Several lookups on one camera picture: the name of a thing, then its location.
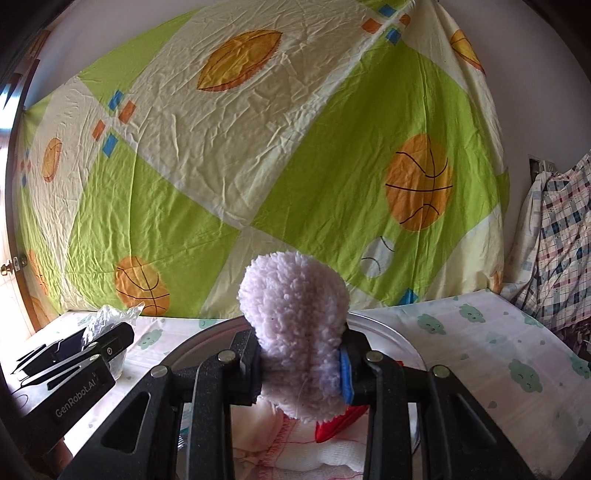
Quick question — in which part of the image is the pink edged white knit cloth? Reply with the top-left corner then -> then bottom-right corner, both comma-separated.
230,399 -> 369,479

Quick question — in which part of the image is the red gold drawstring pouch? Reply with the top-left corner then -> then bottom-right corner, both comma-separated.
315,405 -> 369,443

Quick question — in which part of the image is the round metal cookie tin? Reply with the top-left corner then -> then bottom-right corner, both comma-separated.
165,310 -> 429,480

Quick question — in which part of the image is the fluffy pink sock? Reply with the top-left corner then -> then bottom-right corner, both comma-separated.
238,252 -> 349,422

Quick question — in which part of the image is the clear plastic wrapper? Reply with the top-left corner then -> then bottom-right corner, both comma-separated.
81,302 -> 145,380

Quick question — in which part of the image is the cloud print table cloth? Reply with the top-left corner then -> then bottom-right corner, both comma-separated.
45,287 -> 591,480

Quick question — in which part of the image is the brass door knob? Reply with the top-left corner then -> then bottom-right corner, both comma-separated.
1,255 -> 28,276

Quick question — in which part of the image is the plaid cloth cover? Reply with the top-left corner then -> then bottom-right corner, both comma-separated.
501,154 -> 590,353

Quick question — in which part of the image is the brown wooden door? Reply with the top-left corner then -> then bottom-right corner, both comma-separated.
0,27 -> 52,333

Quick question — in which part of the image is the green cream sports bedsheet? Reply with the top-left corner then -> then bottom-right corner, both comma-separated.
15,1 -> 509,322

